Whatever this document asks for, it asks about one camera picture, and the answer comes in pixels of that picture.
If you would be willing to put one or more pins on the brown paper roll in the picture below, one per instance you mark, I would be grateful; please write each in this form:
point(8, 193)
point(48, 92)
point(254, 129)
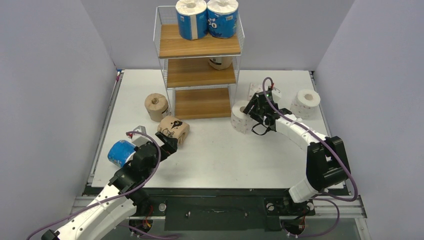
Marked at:
point(220, 62)

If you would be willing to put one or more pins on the white wire wooden shelf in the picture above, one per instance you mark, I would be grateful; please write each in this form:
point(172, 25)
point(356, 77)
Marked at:
point(195, 90)

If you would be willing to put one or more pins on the brown cartoon printed roll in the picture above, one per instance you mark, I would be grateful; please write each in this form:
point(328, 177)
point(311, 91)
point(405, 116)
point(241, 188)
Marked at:
point(172, 127)

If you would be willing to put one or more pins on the brown roll back left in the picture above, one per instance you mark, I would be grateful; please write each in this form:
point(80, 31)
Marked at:
point(157, 106)

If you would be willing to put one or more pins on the white dotted roll lying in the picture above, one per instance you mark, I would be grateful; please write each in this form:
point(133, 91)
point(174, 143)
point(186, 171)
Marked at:
point(253, 89)

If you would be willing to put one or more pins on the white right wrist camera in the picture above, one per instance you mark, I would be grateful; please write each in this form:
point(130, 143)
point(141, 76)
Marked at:
point(275, 95)

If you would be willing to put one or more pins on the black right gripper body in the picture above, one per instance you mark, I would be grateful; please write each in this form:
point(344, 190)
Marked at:
point(255, 106)

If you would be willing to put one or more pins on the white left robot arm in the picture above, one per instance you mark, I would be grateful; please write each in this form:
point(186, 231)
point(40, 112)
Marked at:
point(123, 194)

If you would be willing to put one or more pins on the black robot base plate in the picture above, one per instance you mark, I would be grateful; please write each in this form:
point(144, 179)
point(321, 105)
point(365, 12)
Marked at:
point(220, 209)

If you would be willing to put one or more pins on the white dotted roll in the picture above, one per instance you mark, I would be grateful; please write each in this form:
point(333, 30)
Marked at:
point(253, 89)
point(240, 121)

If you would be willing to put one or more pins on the blue white roll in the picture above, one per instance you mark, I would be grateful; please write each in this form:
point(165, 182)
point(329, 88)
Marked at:
point(192, 19)
point(222, 18)

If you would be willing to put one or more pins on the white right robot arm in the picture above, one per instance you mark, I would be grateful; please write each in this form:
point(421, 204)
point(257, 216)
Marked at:
point(326, 159)

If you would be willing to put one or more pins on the blue roll left edge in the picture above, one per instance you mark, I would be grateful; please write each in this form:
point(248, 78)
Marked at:
point(121, 152)

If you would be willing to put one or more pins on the white roll near right wall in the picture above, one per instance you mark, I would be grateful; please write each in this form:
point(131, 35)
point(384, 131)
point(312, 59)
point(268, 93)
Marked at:
point(305, 103)

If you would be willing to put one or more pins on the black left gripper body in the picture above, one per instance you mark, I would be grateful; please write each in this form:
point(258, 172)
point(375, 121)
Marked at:
point(166, 152)

